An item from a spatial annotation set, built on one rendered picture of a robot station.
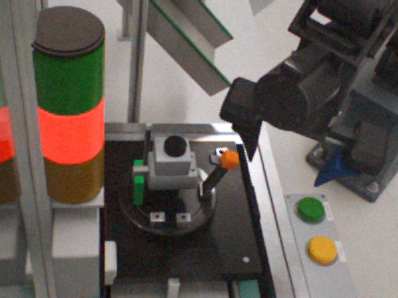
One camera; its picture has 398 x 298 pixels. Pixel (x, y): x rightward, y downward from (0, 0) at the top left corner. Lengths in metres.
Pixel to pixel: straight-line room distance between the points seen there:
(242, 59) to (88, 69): 0.91
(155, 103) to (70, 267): 0.69
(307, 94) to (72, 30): 0.22
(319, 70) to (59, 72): 0.25
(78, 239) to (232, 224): 0.39
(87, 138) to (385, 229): 0.72
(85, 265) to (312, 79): 0.25
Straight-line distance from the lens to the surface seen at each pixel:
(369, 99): 0.95
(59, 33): 0.38
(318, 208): 0.89
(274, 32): 1.37
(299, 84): 0.51
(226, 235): 0.82
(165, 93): 1.16
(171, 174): 0.76
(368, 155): 0.65
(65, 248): 0.48
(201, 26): 1.04
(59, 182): 0.46
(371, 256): 1.01
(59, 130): 0.41
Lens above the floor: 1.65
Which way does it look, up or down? 48 degrees down
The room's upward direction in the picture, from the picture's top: 11 degrees clockwise
